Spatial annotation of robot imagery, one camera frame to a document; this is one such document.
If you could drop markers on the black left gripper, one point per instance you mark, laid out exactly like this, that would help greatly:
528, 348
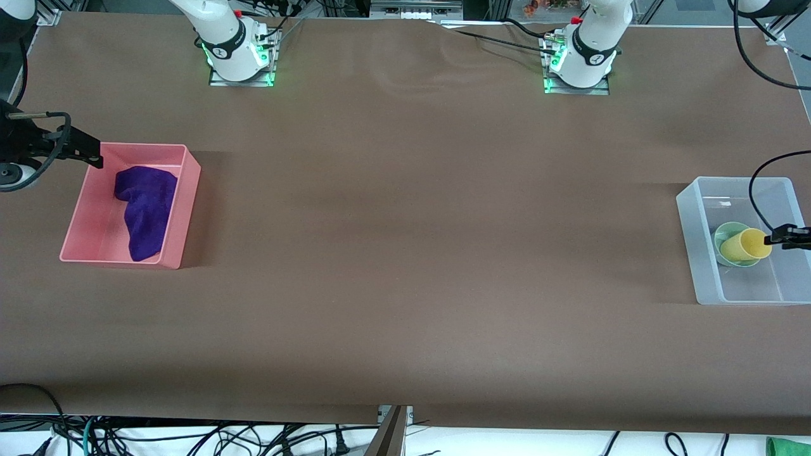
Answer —
792, 235

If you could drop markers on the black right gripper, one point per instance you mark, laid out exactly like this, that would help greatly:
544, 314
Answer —
20, 140

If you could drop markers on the yellow cup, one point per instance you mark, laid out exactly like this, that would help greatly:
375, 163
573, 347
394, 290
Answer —
744, 247

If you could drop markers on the pale green bowl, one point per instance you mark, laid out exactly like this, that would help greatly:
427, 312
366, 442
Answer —
728, 228

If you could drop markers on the purple cloth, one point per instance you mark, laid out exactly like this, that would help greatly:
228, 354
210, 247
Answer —
149, 215

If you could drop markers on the clear plastic bin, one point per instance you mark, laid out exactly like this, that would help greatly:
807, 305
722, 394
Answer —
741, 285

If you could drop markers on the pink plastic bin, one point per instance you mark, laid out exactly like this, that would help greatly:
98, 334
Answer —
95, 234

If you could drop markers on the green fabric object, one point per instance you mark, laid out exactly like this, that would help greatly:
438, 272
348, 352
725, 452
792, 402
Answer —
789, 447

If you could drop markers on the orange background objects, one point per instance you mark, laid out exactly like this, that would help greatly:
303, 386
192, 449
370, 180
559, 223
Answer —
532, 7

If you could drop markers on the brown table cover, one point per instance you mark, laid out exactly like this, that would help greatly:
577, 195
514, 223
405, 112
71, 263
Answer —
405, 253

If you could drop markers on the aluminium frame profile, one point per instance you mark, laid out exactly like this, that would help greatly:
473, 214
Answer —
47, 14
776, 31

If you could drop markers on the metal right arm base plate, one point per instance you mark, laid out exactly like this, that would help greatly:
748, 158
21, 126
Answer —
218, 81

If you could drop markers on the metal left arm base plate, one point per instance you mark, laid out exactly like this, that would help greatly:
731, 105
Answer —
602, 90

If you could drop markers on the white metal bracket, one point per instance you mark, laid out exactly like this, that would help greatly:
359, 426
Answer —
415, 14

